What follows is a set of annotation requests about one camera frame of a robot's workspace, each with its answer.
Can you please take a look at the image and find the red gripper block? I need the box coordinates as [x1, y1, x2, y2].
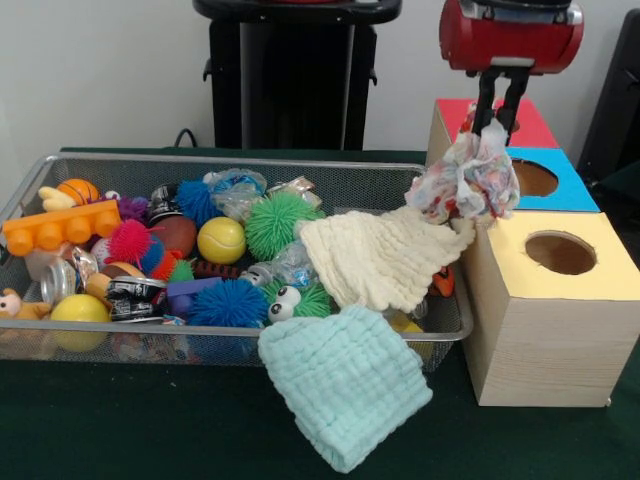
[438, 0, 585, 136]

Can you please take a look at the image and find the pale floral cloth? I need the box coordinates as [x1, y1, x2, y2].
[404, 118, 521, 224]

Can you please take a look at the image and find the cream waffle cloth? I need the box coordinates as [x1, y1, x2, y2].
[298, 202, 476, 314]

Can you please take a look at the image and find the mint green waffle cloth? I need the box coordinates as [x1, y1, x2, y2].
[257, 304, 434, 474]

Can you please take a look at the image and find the shallow clear mesh bin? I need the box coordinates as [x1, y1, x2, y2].
[0, 153, 474, 374]

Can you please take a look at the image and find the wooden box with three holes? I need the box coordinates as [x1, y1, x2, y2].
[425, 98, 640, 408]

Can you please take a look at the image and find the black upright panel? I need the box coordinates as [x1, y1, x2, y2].
[574, 8, 640, 174]

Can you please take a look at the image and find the dark green table cloth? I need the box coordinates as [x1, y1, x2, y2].
[597, 159, 640, 241]
[0, 146, 640, 480]

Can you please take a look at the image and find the green spiky rubber ball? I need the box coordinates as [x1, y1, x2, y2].
[244, 191, 326, 262]

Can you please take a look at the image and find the green spiky ball with eyes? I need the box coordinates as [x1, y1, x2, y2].
[262, 277, 332, 324]

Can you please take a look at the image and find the yellow tennis ball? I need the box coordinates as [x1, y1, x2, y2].
[196, 216, 247, 265]

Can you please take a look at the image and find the blue spiky ball with eyes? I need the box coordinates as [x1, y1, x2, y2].
[174, 179, 224, 229]

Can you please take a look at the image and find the blue spiky rubber ball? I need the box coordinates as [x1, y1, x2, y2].
[187, 278, 270, 329]

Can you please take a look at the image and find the small brown football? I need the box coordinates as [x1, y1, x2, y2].
[149, 214, 200, 260]

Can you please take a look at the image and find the pink spiky rubber ball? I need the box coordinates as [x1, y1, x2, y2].
[107, 218, 154, 264]

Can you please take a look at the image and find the crushed black red can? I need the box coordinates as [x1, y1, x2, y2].
[106, 276, 169, 324]

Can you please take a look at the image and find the orange plastic toy block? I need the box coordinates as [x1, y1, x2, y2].
[2, 199, 123, 257]

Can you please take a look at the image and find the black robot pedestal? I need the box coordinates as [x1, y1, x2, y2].
[192, 0, 404, 150]

